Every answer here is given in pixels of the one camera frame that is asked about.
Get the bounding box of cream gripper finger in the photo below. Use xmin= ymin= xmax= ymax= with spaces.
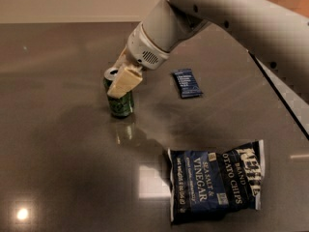
xmin=114 ymin=48 xmax=129 ymax=69
xmin=107 ymin=65 xmax=143 ymax=99

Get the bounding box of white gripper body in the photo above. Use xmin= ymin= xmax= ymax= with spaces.
xmin=126 ymin=23 xmax=169 ymax=70

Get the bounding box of green soda can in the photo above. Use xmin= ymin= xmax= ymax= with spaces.
xmin=103 ymin=67 xmax=134 ymax=118

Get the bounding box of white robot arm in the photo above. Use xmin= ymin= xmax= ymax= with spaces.
xmin=107 ymin=0 xmax=309 ymax=101

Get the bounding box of blue rxbar blueberry bar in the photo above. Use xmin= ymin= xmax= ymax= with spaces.
xmin=172 ymin=69 xmax=203 ymax=99

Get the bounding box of blue kettle chips bag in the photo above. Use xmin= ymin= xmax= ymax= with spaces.
xmin=168 ymin=140 xmax=266 ymax=223

